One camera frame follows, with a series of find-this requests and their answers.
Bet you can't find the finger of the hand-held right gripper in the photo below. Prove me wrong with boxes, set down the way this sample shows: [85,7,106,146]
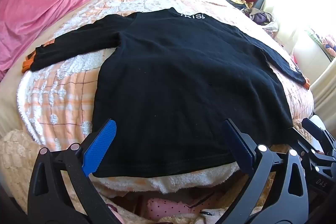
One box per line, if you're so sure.
[301,117,332,151]
[287,127,315,161]

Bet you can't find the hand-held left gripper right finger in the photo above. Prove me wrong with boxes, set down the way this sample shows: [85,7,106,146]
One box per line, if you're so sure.
[219,118,310,224]

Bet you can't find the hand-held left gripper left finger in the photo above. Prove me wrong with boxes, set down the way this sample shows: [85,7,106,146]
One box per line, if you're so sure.
[27,118,124,224]

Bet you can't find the black sweater with orange cuffs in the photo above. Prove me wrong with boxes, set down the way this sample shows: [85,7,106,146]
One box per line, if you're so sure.
[22,7,312,179]

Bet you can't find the white bag of clothes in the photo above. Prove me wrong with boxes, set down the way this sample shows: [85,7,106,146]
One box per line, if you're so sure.
[243,7,279,31]

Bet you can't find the peach checked blanket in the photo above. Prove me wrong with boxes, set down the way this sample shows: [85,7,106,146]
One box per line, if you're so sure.
[16,0,315,195]

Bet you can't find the beige fluffy blanket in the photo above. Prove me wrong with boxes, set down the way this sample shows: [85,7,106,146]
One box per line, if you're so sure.
[0,120,305,224]

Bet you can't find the pink dotted cloth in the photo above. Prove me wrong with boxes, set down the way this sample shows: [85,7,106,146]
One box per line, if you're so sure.
[146,197,219,218]

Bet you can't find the pink duvet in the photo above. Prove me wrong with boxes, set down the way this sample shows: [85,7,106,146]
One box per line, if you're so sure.
[0,0,95,81]

